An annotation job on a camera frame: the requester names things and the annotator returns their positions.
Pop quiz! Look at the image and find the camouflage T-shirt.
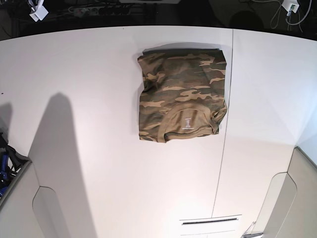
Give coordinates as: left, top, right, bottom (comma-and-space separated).
138, 49, 227, 143

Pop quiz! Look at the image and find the blue and black equipment pile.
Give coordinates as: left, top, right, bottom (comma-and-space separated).
0, 132, 31, 198

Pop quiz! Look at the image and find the black power strip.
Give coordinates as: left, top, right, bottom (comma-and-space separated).
68, 5, 131, 17

